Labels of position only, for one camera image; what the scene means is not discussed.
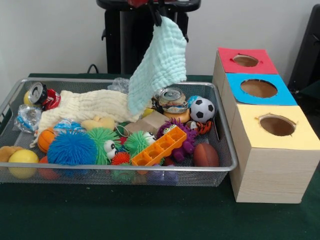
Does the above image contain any wooden box with three holes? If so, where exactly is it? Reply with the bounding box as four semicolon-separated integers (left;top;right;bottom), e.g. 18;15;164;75
212;47;320;205

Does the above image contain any crushed can with printed label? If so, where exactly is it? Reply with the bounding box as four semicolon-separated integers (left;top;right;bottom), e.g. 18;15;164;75
157;87;189;115

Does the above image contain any orange plastic block tray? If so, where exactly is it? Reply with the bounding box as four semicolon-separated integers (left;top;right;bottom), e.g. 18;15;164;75
131;125;188;167

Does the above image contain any brown toy football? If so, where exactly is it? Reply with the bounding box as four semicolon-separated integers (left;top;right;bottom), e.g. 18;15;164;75
192;142;220;168

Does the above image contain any dark green tablecloth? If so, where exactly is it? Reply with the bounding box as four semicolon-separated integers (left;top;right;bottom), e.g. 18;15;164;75
0;72;320;240

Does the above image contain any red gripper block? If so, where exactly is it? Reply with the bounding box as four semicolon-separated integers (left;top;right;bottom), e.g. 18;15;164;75
126;0;168;27

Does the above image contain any black looped cable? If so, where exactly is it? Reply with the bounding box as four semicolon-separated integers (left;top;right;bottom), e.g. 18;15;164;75
86;63;100;75

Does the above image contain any cream muslin cloth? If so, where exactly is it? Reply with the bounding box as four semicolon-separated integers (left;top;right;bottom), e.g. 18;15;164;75
29;89;142;148

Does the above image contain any shallow mesh bin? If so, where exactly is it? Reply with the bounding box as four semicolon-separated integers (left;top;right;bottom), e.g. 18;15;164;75
0;77;238;188

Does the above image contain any light blue muslin cloth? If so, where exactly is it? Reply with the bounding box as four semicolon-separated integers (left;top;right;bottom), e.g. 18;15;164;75
127;16;188;116

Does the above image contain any purple spiky monster toy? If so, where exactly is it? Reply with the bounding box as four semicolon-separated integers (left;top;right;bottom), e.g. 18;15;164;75
156;118;198;161

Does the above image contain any small soccer ball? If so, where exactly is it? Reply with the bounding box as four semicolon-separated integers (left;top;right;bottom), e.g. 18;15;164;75
189;97;216;124

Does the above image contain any yellow ball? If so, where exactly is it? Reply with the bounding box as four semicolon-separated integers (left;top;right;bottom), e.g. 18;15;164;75
8;149;40;180

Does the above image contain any green spiky toy with eyes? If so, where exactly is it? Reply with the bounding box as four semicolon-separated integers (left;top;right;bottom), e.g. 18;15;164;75
87;127;122;166
124;131;157;158

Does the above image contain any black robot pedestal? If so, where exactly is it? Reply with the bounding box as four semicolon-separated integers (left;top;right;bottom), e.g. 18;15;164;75
96;0;202;75

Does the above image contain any black upright panel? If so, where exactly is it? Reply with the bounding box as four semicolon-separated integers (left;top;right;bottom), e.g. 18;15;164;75
287;3;320;92

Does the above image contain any blue spiky ball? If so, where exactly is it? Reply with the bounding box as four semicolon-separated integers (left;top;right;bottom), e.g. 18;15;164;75
46;129;97;166

